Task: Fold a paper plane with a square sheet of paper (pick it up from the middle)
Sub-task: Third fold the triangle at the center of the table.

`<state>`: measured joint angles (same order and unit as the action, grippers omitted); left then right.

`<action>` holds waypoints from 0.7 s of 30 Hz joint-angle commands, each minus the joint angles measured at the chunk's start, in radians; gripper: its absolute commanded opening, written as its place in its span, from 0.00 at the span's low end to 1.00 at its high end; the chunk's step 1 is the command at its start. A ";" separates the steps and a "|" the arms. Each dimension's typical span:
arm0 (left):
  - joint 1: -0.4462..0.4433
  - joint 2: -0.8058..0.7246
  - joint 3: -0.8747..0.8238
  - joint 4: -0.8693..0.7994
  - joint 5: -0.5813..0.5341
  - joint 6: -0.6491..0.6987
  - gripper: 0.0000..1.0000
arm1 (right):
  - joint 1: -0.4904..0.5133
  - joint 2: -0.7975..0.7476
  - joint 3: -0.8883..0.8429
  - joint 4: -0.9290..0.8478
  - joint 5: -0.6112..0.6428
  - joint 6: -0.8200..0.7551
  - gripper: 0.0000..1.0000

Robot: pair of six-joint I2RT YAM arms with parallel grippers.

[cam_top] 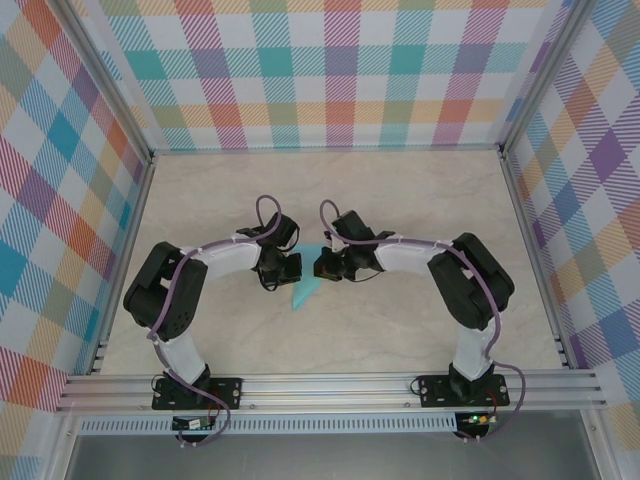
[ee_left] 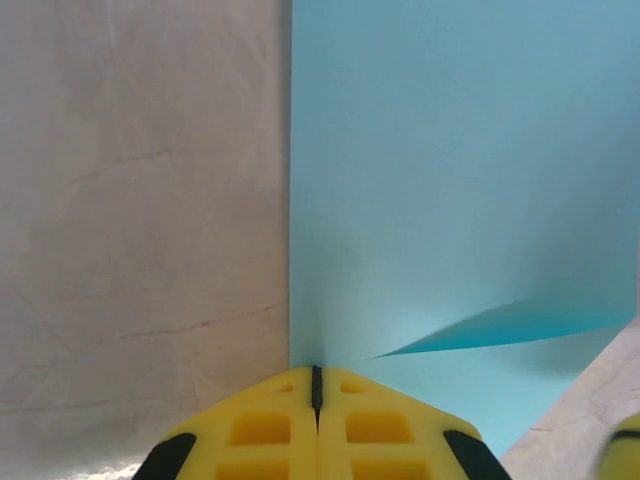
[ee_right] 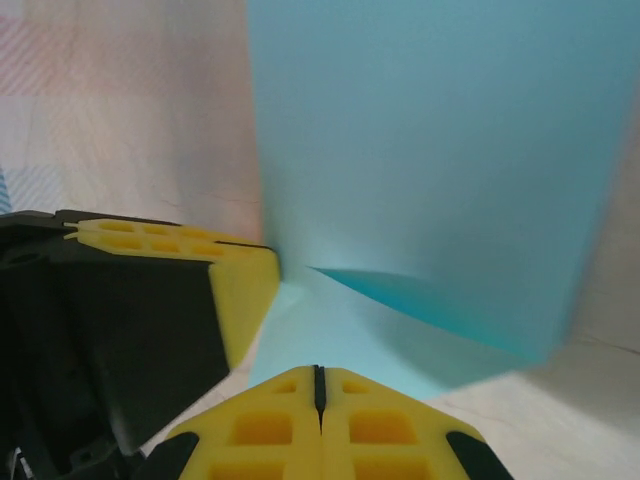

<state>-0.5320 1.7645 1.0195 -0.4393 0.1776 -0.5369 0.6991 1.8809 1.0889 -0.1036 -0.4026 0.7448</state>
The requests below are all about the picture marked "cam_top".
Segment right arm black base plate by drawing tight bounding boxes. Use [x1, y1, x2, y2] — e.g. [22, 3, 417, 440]
[418, 373, 510, 409]

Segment wide aluminium frame beam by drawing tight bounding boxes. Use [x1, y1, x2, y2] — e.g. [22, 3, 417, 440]
[55, 368, 609, 414]

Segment thin aluminium frame rail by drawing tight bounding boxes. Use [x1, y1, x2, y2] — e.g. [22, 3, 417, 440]
[149, 143, 506, 157]

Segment teal cloth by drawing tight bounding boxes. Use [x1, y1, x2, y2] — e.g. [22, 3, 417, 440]
[289, 242, 327, 312]

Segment grey metal sheet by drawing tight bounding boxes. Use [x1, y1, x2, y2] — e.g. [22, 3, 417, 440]
[64, 432, 601, 480]

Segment aluminium upright post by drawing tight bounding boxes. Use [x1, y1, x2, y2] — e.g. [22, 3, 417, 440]
[497, 0, 601, 159]
[48, 0, 155, 164]

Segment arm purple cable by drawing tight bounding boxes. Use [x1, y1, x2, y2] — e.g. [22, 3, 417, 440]
[319, 198, 530, 444]
[148, 194, 284, 449]

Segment aluminium side rail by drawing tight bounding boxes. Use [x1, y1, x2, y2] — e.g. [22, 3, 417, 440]
[499, 149, 576, 371]
[87, 154, 157, 376]

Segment perforated metal cable tray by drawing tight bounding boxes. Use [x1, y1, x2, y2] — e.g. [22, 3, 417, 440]
[77, 412, 459, 435]

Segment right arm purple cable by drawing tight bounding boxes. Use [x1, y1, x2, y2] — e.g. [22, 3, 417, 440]
[319, 198, 530, 444]

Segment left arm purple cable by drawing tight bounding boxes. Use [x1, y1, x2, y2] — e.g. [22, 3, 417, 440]
[148, 194, 284, 449]

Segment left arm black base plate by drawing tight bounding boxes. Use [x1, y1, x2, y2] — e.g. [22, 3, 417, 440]
[151, 377, 245, 411]

